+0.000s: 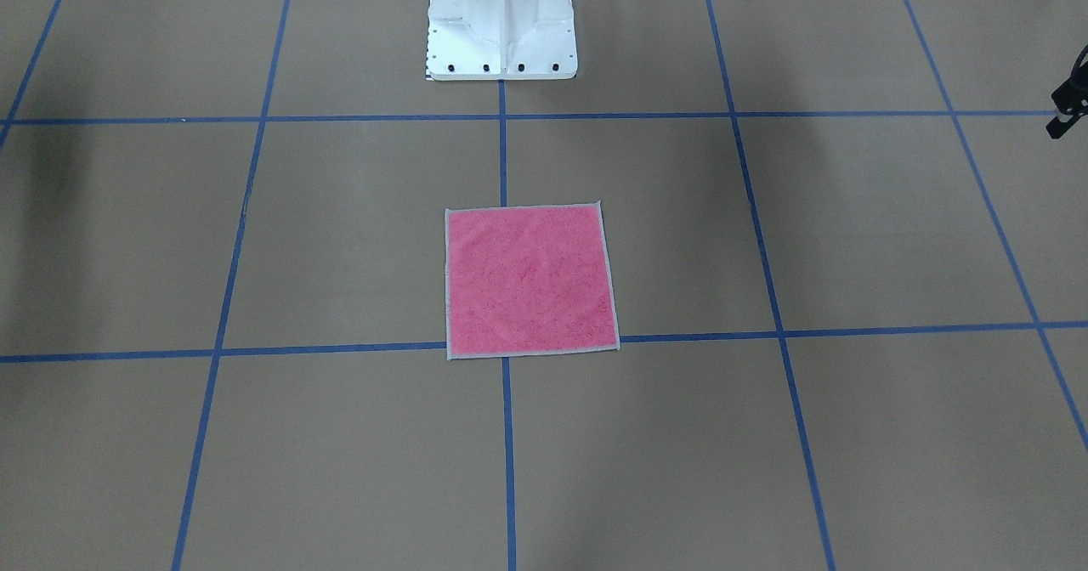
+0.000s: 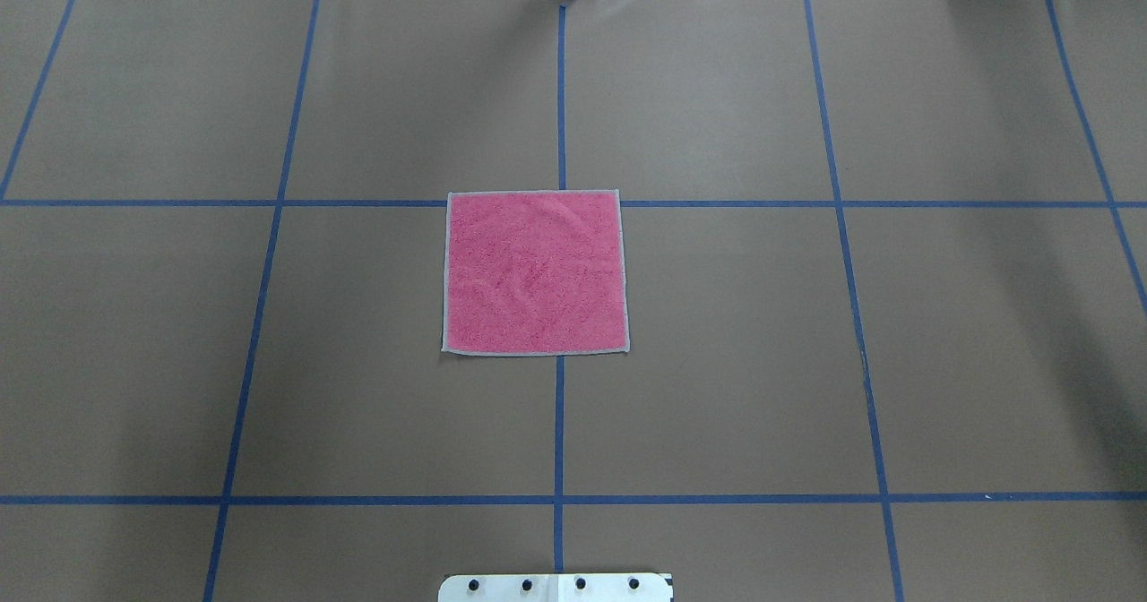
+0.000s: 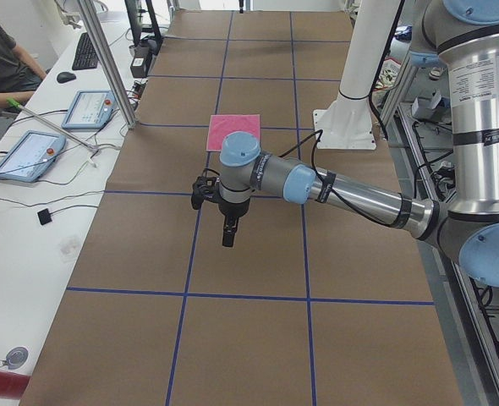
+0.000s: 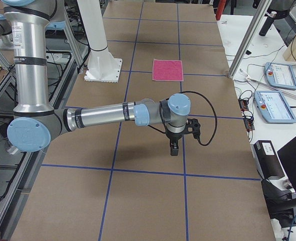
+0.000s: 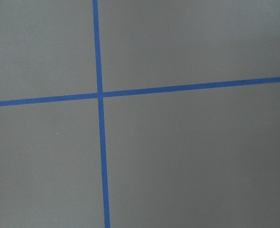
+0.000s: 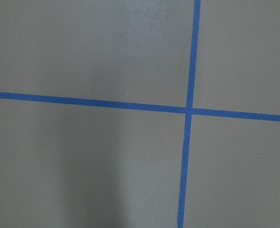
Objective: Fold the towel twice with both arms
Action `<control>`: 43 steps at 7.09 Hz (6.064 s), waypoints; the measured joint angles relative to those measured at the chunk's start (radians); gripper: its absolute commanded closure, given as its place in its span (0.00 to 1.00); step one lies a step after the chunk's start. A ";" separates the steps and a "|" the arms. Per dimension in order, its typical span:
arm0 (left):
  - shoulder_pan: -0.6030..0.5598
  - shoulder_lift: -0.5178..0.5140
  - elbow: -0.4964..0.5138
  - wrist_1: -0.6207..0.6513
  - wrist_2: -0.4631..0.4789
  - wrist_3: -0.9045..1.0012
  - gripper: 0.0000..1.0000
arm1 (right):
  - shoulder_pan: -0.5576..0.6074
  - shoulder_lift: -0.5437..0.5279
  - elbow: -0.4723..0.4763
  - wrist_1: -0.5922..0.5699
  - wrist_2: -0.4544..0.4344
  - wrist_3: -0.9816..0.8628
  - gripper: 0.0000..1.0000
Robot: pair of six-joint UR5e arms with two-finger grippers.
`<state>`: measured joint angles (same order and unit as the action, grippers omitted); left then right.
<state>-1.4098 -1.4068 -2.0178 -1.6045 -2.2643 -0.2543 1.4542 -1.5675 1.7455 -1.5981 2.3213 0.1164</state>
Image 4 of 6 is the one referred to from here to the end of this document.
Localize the black cylinder stand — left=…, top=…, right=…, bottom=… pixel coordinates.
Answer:
left=259, top=0, right=293, bottom=36

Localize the near teach pendant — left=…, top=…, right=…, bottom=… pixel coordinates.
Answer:
left=254, top=91, right=296, bottom=124

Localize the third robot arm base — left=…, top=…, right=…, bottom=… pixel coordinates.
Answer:
left=0, top=14, right=14, bottom=50

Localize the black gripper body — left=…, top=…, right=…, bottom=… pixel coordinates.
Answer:
left=167, top=130, right=183, bottom=146

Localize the teach pendant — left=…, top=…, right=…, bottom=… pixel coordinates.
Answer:
left=254, top=91, right=296, bottom=124
left=264, top=62, right=296, bottom=90

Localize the far teach pendant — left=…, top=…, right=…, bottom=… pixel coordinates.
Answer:
left=264, top=62, right=296, bottom=90

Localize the long metal rod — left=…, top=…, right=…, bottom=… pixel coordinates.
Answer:
left=245, top=77, right=296, bottom=99

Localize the pink and grey towel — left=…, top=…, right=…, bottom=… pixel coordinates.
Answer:
left=152, top=59, right=184, bottom=82

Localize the white pedestal column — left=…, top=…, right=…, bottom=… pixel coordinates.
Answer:
left=77, top=0, right=122, bottom=83

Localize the red cylinder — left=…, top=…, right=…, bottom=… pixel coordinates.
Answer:
left=215, top=0, right=226, bottom=21

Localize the black camera cable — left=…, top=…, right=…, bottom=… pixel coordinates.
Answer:
left=182, top=90, right=217, bottom=146

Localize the black box white label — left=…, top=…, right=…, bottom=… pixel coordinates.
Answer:
left=253, top=140, right=285, bottom=180

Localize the black electronics board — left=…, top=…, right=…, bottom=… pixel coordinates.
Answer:
left=238, top=98, right=254, bottom=132

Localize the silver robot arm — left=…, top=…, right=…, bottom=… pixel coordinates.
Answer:
left=3, top=1, right=191, bottom=156

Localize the aluminium frame post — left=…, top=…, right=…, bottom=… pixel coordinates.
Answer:
left=227, top=0, right=272, bottom=79

